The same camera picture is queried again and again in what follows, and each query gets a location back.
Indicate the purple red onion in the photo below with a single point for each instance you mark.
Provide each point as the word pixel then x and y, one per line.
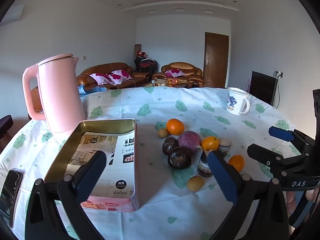
pixel 189 140

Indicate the pink electric kettle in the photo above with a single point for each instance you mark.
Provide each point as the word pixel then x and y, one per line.
pixel 60 92

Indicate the pink floral pillow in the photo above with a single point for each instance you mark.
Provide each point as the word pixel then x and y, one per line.
pixel 100 78
pixel 120 76
pixel 175 73

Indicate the person's right hand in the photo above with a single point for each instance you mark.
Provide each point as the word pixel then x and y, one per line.
pixel 290 202

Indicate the wall socket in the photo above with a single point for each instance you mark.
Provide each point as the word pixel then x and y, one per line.
pixel 280 74

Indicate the cluttered coffee table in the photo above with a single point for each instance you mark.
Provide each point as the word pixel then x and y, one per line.
pixel 170 82

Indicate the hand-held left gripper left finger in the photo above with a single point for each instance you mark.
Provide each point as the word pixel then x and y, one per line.
pixel 90 177

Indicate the white air conditioner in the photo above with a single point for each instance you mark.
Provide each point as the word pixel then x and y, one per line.
pixel 11 15

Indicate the dark purple passion fruit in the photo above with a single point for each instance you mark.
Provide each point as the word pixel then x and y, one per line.
pixel 170 145

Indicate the white green cloud tablecloth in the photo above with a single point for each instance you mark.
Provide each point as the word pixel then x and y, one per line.
pixel 160 110

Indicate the brown leather armchair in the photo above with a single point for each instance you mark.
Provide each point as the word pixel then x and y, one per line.
pixel 192 73

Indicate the stack of dark chairs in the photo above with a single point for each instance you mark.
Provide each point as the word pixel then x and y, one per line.
pixel 146 65

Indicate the red toy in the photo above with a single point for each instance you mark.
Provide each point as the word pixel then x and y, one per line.
pixel 142 54

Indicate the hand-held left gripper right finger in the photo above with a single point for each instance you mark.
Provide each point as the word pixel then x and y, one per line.
pixel 222 177

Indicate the brown wooden door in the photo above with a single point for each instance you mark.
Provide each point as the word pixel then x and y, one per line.
pixel 216 60

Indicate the dark flat panel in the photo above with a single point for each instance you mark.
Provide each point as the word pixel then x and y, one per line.
pixel 262 87

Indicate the blue denim cloth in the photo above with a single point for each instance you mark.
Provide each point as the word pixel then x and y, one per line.
pixel 87 90

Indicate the tall brown cylinder vase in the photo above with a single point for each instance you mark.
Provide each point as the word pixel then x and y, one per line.
pixel 137 50

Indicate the small orange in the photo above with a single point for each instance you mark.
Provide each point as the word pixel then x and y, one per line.
pixel 236 163
pixel 210 143

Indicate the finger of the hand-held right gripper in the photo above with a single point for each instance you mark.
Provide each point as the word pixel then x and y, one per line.
pixel 281 133
pixel 262 153

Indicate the round brown biscuit sandwich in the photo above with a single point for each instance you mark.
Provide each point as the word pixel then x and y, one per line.
pixel 224 147

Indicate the small yellow-brown round fruit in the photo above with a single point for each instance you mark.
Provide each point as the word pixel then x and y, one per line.
pixel 162 133
pixel 195 183

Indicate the white printed mug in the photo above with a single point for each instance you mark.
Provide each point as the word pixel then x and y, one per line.
pixel 235 102

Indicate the speckled dark passion fruit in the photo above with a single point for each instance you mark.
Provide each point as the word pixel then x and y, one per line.
pixel 179 158

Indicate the brown leather sofa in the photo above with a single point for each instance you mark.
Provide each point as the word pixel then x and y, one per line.
pixel 140 76

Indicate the pink tin box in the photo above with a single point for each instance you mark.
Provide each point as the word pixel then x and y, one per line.
pixel 75 130

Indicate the large orange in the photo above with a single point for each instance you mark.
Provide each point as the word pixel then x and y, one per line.
pixel 175 127

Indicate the black smartphone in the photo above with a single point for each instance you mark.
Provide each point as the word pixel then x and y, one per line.
pixel 11 197

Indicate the dark wooden chair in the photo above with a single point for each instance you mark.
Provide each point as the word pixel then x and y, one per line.
pixel 5 127

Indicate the printed paper sheet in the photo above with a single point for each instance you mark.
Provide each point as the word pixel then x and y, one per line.
pixel 120 175

